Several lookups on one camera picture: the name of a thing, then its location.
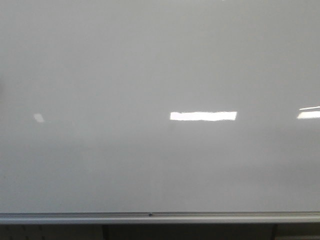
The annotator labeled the aluminium whiteboard tray rail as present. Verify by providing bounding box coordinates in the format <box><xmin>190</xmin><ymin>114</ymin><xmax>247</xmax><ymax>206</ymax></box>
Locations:
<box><xmin>0</xmin><ymin>211</ymin><xmax>320</xmax><ymax>225</ymax></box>

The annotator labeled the white whiteboard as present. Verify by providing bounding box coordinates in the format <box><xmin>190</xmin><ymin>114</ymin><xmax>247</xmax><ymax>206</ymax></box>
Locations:
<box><xmin>0</xmin><ymin>0</ymin><xmax>320</xmax><ymax>213</ymax></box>

